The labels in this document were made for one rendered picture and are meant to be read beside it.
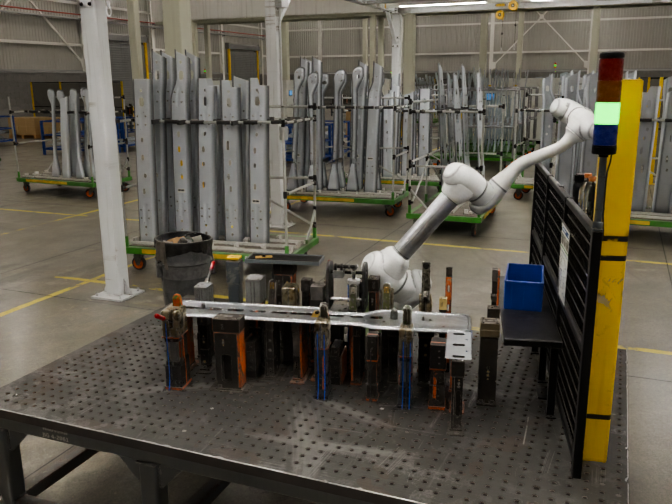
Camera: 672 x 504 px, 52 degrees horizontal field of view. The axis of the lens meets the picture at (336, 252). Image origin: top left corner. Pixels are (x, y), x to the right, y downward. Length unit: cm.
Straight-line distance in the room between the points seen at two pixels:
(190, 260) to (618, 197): 408
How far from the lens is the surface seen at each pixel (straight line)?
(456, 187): 338
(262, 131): 731
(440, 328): 291
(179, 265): 582
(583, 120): 336
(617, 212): 239
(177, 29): 1058
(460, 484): 245
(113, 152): 670
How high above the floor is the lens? 201
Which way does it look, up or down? 14 degrees down
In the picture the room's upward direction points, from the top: straight up
